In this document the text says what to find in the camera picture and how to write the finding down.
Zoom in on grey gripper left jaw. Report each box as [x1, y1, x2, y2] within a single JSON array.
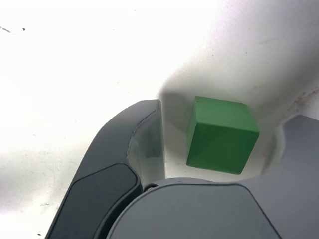
[[46, 99, 166, 239]]

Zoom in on green cube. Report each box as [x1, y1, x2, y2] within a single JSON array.
[[185, 96, 260, 175]]

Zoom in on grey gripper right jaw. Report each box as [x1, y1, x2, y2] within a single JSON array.
[[107, 114, 319, 239]]

